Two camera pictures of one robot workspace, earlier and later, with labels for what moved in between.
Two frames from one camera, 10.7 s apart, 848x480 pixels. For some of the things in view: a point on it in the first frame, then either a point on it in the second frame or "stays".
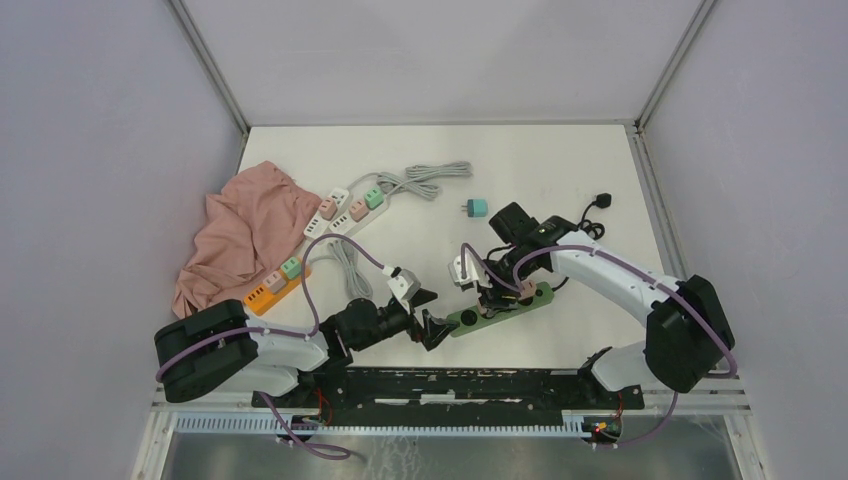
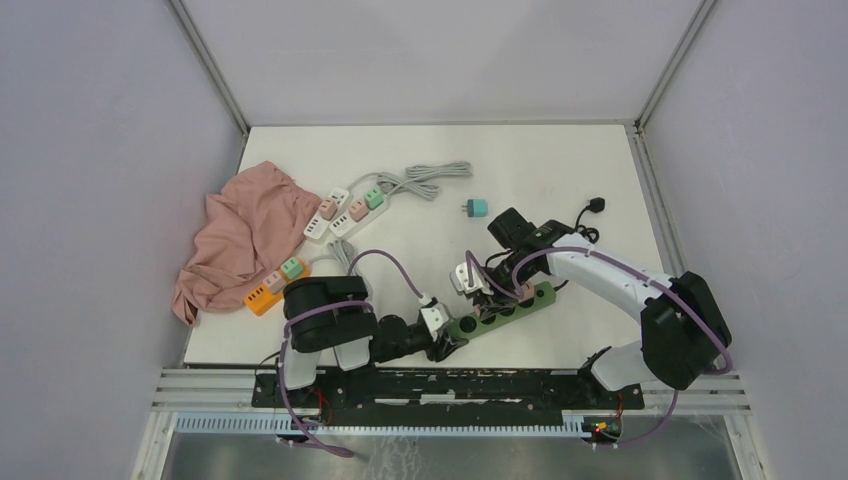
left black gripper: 433,331 → 440,350
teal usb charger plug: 476,208 stays
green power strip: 474,318 stays
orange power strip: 263,298 stays
